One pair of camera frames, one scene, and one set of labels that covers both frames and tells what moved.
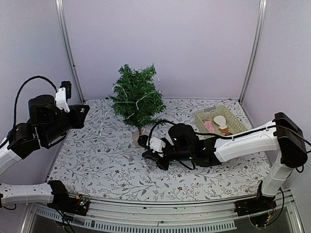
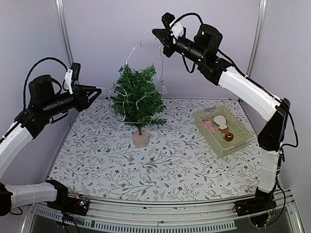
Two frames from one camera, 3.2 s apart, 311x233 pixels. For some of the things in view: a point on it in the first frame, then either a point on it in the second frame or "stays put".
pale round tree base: [136, 134] stays put
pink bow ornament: [208, 124] stays put
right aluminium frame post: [261, 19] stays put
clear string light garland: [137, 102] -> [140, 46]
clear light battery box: [151, 164] -> [163, 87]
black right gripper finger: [149, 154] -> [164, 36]
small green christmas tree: [137, 98] stays put
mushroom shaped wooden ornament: [220, 121] stays put
